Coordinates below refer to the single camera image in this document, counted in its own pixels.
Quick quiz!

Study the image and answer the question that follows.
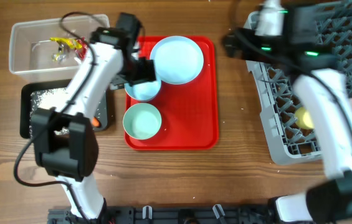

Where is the left black cable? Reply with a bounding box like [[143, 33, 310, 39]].
[[12, 11, 108, 187]]

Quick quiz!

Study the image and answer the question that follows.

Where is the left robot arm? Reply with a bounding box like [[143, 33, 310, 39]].
[[31, 12, 156, 223]]

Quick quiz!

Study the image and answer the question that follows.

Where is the light blue bowl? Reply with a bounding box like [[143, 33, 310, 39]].
[[125, 80, 161, 102]]

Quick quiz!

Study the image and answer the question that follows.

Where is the white rice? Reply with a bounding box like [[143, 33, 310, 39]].
[[29, 87, 107, 138]]

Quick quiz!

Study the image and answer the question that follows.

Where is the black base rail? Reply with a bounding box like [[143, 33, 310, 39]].
[[47, 203, 276, 224]]

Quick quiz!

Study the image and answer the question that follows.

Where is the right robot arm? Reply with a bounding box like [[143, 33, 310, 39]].
[[223, 1, 352, 223]]

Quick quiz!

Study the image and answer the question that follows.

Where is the orange carrot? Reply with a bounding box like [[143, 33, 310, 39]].
[[92, 117, 101, 128]]

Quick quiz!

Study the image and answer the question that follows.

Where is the black plastic tray bin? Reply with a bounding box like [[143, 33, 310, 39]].
[[19, 79, 115, 139]]

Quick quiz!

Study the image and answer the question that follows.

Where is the grey dishwasher rack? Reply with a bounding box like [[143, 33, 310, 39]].
[[247, 1, 352, 165]]

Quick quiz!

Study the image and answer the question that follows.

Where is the light blue plate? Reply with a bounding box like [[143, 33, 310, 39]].
[[150, 36, 204, 85]]

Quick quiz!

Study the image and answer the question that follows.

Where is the red serving tray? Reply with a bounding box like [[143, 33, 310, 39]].
[[125, 36, 219, 151]]

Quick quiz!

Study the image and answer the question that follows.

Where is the clear plastic waste bin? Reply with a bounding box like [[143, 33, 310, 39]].
[[8, 14, 110, 83]]

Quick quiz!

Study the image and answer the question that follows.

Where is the red wrapper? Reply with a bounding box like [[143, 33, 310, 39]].
[[75, 37, 88, 60]]

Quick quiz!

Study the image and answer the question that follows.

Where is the yellow candy wrapper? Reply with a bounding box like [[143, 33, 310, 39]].
[[50, 37, 83, 62]]

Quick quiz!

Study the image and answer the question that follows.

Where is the yellow plastic cup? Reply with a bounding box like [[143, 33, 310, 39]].
[[294, 107, 314, 129]]

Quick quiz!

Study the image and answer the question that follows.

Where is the mint green bowl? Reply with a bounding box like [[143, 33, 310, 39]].
[[123, 103, 162, 140]]

